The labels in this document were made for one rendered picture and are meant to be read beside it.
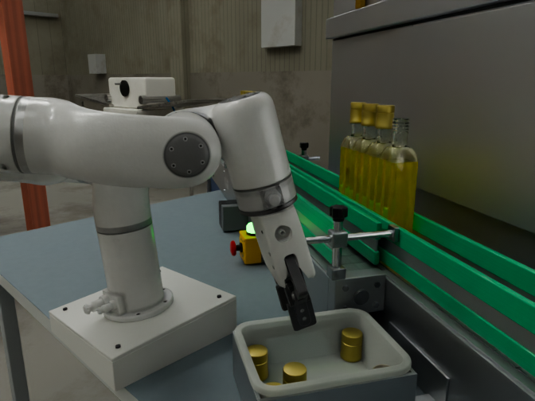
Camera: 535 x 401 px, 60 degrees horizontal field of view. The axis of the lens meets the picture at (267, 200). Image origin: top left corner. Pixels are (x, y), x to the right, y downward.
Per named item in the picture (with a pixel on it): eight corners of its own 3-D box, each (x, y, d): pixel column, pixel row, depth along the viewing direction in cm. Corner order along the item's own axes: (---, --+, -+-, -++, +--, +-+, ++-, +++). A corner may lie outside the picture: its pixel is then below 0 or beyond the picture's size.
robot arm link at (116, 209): (110, 239, 73) (91, 139, 69) (82, 224, 83) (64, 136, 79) (165, 223, 79) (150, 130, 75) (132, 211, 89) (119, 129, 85)
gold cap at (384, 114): (397, 128, 88) (399, 105, 87) (380, 129, 87) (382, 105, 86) (388, 126, 91) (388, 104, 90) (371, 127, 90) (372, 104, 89)
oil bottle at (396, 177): (411, 257, 88) (421, 145, 82) (384, 260, 86) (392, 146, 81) (396, 247, 93) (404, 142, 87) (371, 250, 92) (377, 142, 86)
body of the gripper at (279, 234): (306, 194, 53) (326, 278, 57) (283, 177, 63) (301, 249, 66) (244, 214, 52) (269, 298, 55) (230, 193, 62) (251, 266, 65)
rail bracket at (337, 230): (397, 274, 79) (403, 204, 76) (305, 284, 75) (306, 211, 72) (388, 267, 82) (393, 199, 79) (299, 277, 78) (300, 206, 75)
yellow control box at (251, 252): (271, 263, 118) (271, 236, 116) (243, 266, 116) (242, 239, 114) (264, 254, 125) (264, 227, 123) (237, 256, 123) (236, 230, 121)
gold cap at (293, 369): (286, 405, 64) (286, 377, 63) (279, 389, 67) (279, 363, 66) (310, 401, 65) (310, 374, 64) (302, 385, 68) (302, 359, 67)
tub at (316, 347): (415, 421, 63) (420, 365, 61) (256, 453, 58) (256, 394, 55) (359, 351, 79) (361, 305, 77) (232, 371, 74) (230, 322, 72)
